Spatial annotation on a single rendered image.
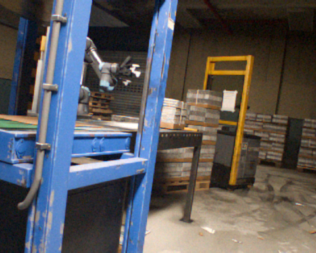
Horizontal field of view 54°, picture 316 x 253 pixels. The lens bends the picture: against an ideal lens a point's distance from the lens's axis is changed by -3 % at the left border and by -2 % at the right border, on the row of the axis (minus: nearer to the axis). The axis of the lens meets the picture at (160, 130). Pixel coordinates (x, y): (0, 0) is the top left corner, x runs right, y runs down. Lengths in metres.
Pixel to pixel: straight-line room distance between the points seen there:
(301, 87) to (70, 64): 9.29
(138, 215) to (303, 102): 8.74
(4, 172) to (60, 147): 0.22
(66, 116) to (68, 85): 0.09
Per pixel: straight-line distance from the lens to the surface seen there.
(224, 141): 4.68
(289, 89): 9.98
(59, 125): 0.92
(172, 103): 2.45
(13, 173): 1.04
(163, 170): 3.66
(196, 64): 10.66
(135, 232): 1.53
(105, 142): 1.38
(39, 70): 2.95
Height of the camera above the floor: 0.91
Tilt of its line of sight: 3 degrees down
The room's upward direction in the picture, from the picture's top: 8 degrees clockwise
